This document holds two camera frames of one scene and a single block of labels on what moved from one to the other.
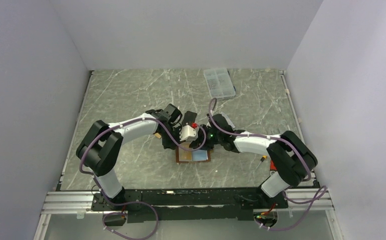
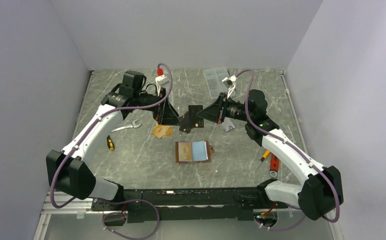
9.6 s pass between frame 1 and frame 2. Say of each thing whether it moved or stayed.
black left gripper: moved
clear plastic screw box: stayed
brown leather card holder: stayed
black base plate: stayed
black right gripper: moved
